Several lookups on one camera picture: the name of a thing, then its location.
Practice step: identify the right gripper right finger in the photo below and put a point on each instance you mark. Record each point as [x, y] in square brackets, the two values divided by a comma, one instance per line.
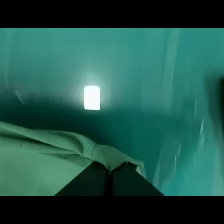
[131, 183]

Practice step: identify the pale green garment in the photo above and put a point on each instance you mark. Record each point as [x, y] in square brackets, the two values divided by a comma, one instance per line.
[40, 160]

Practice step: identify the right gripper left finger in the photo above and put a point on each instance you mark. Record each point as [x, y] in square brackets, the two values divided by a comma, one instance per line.
[90, 181]

